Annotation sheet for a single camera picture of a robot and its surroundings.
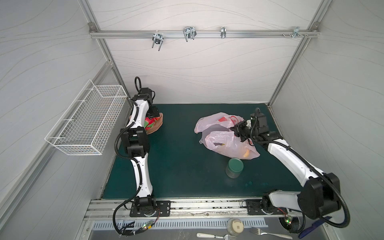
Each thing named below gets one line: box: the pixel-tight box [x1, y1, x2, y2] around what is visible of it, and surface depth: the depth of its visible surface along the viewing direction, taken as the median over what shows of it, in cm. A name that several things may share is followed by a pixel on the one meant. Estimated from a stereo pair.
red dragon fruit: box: [144, 117, 161, 131], surface depth 102 cm
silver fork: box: [249, 228, 293, 240], surface depth 69 cm
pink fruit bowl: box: [145, 112, 164, 135], surface depth 106 cm
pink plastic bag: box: [194, 112, 261, 160], surface depth 82 cm
